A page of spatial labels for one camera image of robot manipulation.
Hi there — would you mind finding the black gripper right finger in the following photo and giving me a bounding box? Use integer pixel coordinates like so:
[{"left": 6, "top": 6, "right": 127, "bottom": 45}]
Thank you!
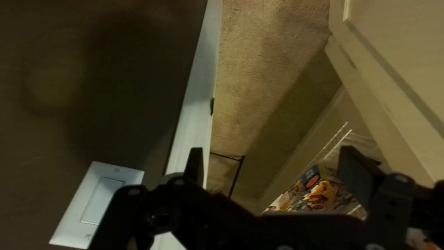
[{"left": 337, "top": 146, "right": 444, "bottom": 250}]

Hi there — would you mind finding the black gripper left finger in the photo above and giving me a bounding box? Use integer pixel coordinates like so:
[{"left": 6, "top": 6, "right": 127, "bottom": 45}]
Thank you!
[{"left": 88, "top": 147, "right": 264, "bottom": 250}]

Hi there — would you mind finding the colourful toy pile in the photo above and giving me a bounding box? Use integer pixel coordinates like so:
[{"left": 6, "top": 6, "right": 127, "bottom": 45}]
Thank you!
[{"left": 264, "top": 164, "right": 441, "bottom": 250}]

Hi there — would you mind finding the white door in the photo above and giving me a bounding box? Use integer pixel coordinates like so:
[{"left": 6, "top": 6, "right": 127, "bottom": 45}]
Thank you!
[{"left": 326, "top": 0, "right": 444, "bottom": 186}]

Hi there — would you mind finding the white door frame trim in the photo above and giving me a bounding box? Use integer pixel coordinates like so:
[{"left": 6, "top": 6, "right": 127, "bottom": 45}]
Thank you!
[{"left": 150, "top": 0, "right": 225, "bottom": 250}]

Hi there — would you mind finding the black wire rack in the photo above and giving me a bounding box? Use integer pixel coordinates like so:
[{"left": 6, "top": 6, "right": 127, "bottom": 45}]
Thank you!
[{"left": 207, "top": 151, "right": 246, "bottom": 197}]

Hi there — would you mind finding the white light switch plate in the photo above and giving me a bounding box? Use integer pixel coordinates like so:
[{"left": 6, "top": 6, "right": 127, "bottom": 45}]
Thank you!
[{"left": 49, "top": 161, "right": 145, "bottom": 250}]

